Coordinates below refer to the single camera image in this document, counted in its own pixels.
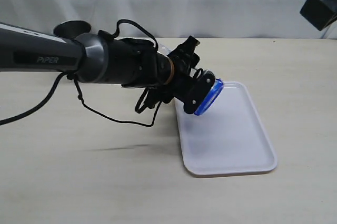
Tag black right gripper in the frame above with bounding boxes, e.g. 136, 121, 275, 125
300, 0, 336, 31

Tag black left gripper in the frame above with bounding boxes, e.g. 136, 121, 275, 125
167, 36, 216, 114

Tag blue plastic lid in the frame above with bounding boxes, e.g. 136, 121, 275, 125
194, 78, 224, 116

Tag stainless steel cup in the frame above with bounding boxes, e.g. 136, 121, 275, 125
53, 20, 92, 39

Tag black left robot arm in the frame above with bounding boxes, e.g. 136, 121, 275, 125
1, 21, 224, 115

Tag white plastic tray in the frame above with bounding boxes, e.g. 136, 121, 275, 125
174, 82, 278, 178

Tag white fabric backdrop curtain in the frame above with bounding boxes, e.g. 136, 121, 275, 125
1, 0, 336, 39

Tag black cable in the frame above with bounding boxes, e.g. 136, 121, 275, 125
0, 18, 169, 128

